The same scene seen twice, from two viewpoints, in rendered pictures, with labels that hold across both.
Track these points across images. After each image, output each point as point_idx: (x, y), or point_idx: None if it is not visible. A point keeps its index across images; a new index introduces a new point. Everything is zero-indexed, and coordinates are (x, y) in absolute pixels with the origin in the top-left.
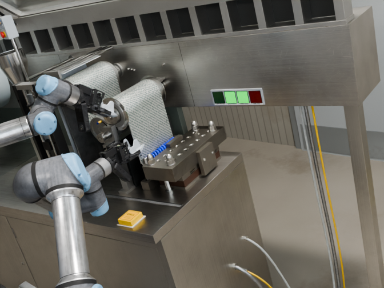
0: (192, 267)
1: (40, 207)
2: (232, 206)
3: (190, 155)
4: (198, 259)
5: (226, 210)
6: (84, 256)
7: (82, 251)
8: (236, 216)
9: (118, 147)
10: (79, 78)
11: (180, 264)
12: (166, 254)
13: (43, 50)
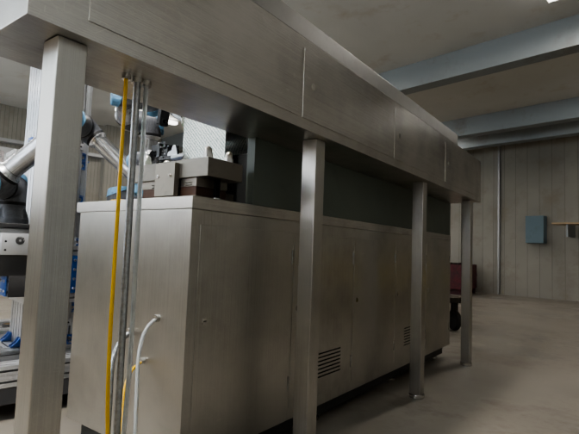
0: (93, 269)
1: None
2: (154, 255)
3: (153, 165)
4: (100, 269)
5: (145, 251)
6: (13, 157)
7: (15, 154)
8: (155, 273)
9: (157, 143)
10: None
11: (85, 254)
12: (79, 229)
13: None
